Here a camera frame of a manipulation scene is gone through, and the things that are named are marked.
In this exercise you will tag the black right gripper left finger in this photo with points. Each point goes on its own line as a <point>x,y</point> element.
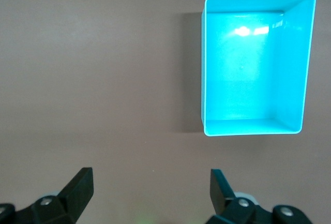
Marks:
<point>69,200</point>

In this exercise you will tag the turquoise plastic bin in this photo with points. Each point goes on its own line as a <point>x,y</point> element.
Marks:
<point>245,74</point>

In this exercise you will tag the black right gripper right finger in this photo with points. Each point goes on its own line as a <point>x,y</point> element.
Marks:
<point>222,195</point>

